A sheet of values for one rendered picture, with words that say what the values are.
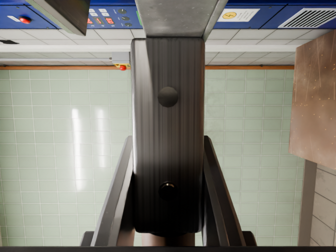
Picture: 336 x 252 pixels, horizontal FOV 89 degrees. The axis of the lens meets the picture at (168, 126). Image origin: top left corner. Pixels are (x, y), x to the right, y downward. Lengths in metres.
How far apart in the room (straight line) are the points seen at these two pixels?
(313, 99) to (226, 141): 0.70
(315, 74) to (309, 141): 0.29
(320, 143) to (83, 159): 1.48
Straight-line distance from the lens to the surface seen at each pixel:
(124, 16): 0.66
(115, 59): 1.07
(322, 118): 0.92
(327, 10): 0.78
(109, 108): 1.41
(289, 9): 0.71
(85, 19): 0.51
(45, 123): 1.65
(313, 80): 0.97
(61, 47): 1.10
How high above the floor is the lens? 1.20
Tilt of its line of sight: level
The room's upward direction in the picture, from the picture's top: 90 degrees counter-clockwise
